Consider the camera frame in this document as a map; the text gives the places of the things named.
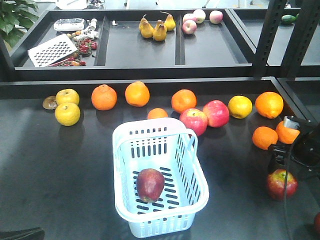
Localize yellow round pear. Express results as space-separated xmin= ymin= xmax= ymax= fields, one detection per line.
xmin=54 ymin=102 xmax=81 ymax=127
xmin=227 ymin=95 xmax=253 ymax=119

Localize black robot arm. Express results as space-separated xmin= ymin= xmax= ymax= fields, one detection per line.
xmin=267 ymin=116 xmax=320 ymax=181

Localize bumpy orange tangerine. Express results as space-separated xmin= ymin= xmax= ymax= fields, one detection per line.
xmin=91 ymin=84 xmax=118 ymax=111

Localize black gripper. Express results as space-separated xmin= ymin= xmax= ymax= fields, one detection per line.
xmin=267 ymin=144 xmax=292 ymax=174

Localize small orange behind basket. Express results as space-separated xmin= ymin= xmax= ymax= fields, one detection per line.
xmin=147 ymin=108 xmax=169 ymax=120

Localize green potted plant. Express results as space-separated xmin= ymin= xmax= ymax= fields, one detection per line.
xmin=0 ymin=0 xmax=39 ymax=48

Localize pink apple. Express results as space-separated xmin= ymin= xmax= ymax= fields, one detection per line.
xmin=182 ymin=19 xmax=197 ymax=35

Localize yellow round pear front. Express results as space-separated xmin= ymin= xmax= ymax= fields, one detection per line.
xmin=54 ymin=102 xmax=81 ymax=127

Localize brown yellow pear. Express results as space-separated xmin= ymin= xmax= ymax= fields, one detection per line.
xmin=152 ymin=23 xmax=167 ymax=42

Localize orange behind red apples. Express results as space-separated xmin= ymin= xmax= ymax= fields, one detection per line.
xmin=171 ymin=89 xmax=197 ymax=114

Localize light blue plastic basket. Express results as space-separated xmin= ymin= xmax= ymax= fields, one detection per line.
xmin=112 ymin=117 xmax=209 ymax=238

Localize black wooden produce display stand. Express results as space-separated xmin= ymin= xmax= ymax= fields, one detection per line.
xmin=0 ymin=9 xmax=320 ymax=240

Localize small orange tangerine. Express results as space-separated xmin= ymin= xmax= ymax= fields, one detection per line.
xmin=275 ymin=121 xmax=300 ymax=144

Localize dark red apple yellow top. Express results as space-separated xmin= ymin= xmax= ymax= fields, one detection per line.
xmin=136 ymin=168 xmax=165 ymax=203

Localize large orange tangerine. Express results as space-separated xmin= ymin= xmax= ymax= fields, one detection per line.
xmin=124 ymin=81 xmax=150 ymax=107

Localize green avocado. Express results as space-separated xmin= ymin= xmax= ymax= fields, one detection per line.
xmin=280 ymin=14 xmax=296 ymax=25

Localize yellow pear fruit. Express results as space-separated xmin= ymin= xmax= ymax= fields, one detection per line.
xmin=55 ymin=88 xmax=80 ymax=106

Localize large orange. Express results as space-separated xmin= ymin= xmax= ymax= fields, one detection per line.
xmin=255 ymin=91 xmax=284 ymax=119

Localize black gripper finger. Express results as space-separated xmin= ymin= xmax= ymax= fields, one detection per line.
xmin=0 ymin=227 xmax=45 ymax=240

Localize bright red apple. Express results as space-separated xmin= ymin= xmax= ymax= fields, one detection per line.
xmin=179 ymin=108 xmax=208 ymax=137
xmin=202 ymin=100 xmax=230 ymax=128

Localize white plastic device box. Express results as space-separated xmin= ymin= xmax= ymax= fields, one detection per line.
xmin=53 ymin=18 xmax=85 ymax=32

